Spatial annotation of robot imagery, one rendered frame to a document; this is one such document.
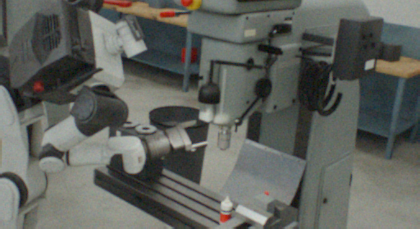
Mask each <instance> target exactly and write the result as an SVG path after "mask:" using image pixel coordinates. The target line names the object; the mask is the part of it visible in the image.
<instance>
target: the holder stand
mask: <svg viewBox="0 0 420 229"><path fill-rule="evenodd" d="M158 132H163V133H164V134H165V133H166V132H164V131H160V130H158V129H157V128H155V127H153V126H150V125H144V124H139V123H138V122H137V121H136V120H127V121H126V123H125V125H124V126H123V127H122V128H119V129H113V128H109V139H110V137H116V136H135V137H136V136H141V135H143V136H150V135H153V134H156V133H158ZM108 165H109V166H112V167H114V168H118V169H120V170H122V171H123V172H126V171H125V168H124V162H123V157H122V153H114V154H113V156H112V157H111V160H110V164H108ZM162 169H163V159H161V158H160V159H158V160H153V161H151V162H150V161H149V160H145V163H144V165H143V168H142V169H141V171H140V172H136V173H130V174H132V175H133V176H138V177H140V178H142V179H144V180H147V179H149V178H150V177H151V176H155V175H157V174H158V173H159V172H162Z"/></svg>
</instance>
